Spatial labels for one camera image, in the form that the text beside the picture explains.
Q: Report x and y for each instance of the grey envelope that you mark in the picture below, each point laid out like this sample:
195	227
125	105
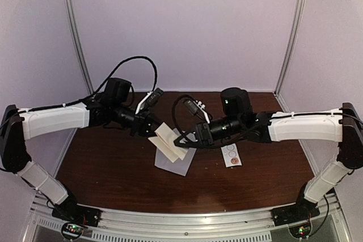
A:
179	167

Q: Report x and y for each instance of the aluminium corner post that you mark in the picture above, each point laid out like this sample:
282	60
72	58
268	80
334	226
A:
77	45
296	22

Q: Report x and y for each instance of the aluminium right corner post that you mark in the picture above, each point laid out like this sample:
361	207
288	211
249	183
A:
296	22

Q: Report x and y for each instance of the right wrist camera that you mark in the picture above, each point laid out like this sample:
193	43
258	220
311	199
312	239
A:
197	108

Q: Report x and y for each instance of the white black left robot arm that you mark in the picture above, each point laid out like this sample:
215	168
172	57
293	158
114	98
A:
100	109

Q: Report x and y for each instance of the aluminium front table rail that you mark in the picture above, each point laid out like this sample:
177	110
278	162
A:
249	225

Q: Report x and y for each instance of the beige paper sheet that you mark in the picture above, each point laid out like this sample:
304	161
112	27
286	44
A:
164	142

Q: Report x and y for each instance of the right green circuit board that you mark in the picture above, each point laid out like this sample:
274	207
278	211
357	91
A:
300	231

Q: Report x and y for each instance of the left green circuit board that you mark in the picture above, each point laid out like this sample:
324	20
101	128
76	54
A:
71	231

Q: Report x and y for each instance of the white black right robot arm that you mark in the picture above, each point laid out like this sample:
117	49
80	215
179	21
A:
341	125

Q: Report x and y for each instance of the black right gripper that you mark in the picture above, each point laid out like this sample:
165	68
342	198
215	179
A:
207	141

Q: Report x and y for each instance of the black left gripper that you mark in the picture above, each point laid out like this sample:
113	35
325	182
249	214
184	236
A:
142	125

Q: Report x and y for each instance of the white seal sticker strip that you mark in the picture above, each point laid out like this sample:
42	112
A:
231	156

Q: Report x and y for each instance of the aluminium left corner post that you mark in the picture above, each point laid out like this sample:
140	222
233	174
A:
77	45

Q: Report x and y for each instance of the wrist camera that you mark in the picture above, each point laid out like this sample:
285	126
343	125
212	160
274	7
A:
197	108
149	100

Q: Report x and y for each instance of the green circuit board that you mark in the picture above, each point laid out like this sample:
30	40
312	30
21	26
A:
71	231
300	231

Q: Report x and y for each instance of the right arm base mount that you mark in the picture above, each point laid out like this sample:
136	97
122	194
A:
292	214

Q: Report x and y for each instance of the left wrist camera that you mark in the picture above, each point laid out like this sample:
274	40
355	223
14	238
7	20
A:
149	100

